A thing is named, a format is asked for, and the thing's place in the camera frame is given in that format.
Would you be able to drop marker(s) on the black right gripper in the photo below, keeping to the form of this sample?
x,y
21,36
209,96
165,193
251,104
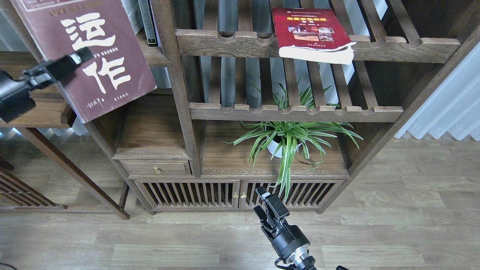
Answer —
x,y
290,244

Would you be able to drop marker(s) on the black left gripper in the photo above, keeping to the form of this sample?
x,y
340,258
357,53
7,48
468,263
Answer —
x,y
15,93

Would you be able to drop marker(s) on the dark maroon book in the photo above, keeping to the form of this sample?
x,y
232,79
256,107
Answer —
x,y
117,73

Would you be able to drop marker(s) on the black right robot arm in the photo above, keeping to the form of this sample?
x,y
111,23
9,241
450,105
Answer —
x,y
290,244

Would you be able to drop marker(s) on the white plant pot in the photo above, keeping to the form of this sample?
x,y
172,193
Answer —
x,y
284,146

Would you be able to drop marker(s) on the green spider plant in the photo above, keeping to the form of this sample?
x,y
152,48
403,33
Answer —
x,y
305,131

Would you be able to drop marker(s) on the white upright book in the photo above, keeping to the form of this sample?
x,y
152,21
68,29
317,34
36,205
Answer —
x,y
132,9

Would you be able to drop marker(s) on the dark green upright book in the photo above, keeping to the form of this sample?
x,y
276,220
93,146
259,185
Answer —
x,y
149,24

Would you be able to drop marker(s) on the dark wooden bookshelf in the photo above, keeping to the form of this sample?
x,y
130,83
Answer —
x,y
172,146

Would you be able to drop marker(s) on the red book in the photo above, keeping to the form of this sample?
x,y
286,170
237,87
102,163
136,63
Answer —
x,y
312,34

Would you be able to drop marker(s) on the white curtain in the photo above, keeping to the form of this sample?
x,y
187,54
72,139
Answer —
x,y
453,109

